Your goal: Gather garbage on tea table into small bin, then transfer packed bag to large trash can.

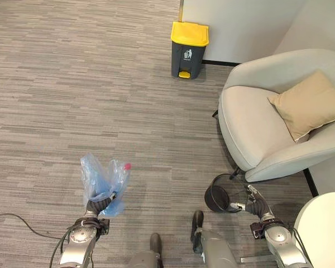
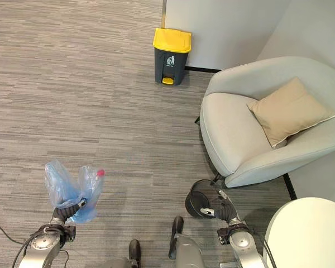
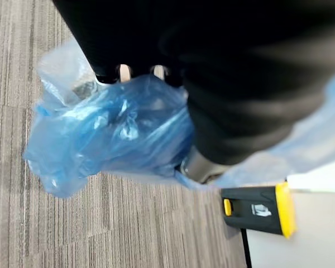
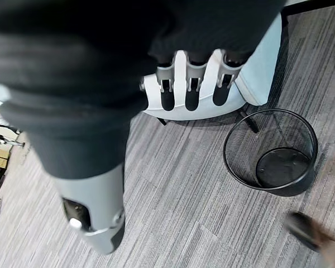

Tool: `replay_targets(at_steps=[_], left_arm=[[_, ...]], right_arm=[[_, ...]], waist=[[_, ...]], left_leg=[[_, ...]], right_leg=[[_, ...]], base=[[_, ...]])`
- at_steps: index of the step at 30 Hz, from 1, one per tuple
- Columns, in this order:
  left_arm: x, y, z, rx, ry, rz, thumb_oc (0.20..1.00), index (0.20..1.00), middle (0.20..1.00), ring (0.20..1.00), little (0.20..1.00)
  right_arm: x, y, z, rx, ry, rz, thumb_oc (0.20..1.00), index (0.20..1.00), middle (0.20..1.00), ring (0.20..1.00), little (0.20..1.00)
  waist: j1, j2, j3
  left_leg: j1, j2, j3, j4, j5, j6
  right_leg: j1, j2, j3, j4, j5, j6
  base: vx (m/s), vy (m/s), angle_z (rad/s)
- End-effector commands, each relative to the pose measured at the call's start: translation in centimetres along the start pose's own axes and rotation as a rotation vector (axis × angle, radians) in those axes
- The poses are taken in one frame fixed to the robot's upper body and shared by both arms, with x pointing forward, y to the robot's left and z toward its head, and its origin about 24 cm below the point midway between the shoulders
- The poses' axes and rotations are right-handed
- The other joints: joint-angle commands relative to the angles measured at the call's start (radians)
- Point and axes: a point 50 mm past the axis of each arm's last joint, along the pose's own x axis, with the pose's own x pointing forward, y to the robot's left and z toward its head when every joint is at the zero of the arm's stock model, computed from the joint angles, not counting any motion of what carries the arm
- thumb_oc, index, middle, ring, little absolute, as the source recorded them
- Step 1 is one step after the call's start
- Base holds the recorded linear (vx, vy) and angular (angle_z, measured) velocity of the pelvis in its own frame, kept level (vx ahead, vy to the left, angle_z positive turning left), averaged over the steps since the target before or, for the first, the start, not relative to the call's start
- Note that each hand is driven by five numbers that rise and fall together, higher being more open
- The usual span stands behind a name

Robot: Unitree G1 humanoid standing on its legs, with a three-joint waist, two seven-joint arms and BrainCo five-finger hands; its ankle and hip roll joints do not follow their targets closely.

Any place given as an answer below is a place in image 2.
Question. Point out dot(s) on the grey trash can yellow lid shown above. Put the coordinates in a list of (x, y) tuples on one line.
[(171, 57)]

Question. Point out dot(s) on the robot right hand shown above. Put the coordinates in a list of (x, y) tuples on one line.
[(225, 209)]

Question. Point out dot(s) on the red cap bottle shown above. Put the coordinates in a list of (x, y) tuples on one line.
[(100, 178)]

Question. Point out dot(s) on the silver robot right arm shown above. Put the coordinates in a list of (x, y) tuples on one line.
[(241, 245)]

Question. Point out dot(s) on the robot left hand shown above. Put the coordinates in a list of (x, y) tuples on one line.
[(64, 211)]

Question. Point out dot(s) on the light grey armchair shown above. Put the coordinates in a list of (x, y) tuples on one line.
[(268, 125)]

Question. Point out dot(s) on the blue plastic garbage bag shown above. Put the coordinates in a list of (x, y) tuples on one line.
[(69, 192)]

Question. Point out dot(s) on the round white tea table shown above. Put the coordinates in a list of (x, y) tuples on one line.
[(307, 234)]

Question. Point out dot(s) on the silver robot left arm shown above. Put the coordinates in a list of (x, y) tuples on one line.
[(40, 245)]

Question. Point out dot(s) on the small black mesh bin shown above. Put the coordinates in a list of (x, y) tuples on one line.
[(196, 199)]

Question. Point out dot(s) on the beige cushion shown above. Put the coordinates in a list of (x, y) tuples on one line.
[(289, 110)]

